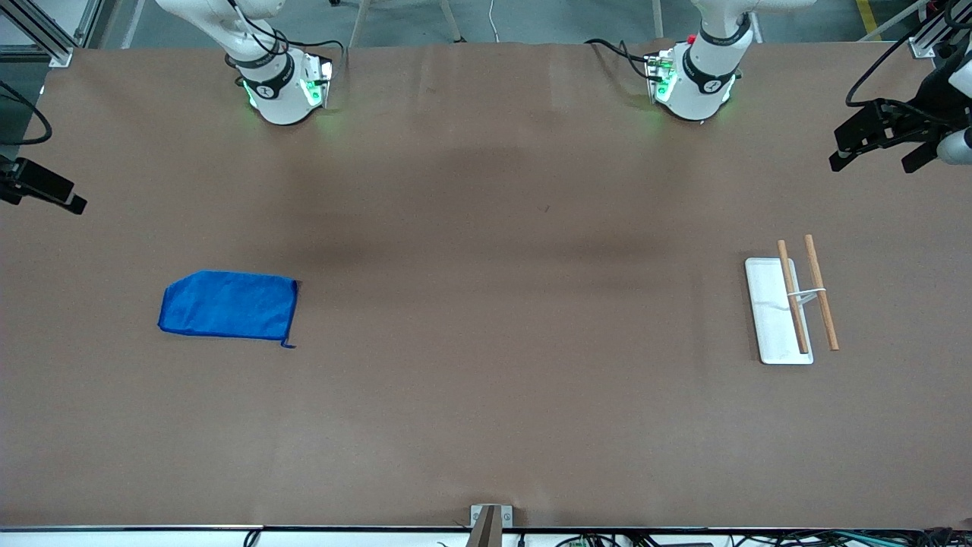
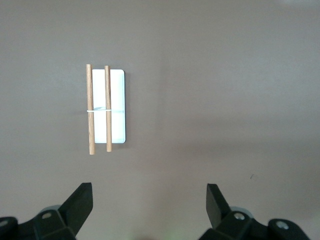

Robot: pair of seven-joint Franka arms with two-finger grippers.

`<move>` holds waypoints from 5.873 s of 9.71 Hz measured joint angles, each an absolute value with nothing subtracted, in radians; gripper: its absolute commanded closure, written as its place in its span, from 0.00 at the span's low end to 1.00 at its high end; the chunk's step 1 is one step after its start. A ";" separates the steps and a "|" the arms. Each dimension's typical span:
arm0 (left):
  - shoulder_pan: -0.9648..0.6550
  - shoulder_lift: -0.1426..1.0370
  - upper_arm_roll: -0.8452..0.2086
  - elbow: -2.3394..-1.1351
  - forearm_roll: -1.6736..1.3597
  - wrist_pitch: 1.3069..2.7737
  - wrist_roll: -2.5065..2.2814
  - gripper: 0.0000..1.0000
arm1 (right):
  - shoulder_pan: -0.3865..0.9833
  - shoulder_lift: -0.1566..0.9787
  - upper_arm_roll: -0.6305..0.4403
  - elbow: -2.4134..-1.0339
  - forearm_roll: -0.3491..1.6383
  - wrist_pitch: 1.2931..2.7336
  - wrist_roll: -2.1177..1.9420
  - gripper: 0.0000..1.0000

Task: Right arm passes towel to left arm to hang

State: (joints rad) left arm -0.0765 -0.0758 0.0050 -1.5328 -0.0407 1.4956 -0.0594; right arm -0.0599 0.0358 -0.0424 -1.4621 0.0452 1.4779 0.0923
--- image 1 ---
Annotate blue cloth towel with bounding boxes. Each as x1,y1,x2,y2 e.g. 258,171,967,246
157,270,299,349

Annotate white rack with wooden bars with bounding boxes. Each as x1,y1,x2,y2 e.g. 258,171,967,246
744,234,841,365

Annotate grey stand legs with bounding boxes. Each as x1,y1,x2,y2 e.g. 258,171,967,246
346,0,465,43

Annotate aluminium frame profile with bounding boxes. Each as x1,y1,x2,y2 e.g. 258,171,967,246
908,0,954,59
0,0,74,68

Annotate black left base cable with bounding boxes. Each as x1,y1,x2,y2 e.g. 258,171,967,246
585,38,658,81

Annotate black base cable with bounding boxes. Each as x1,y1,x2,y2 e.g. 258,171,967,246
585,38,658,81
226,0,346,84

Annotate black right base cable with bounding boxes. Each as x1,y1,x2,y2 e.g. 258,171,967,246
226,0,346,84

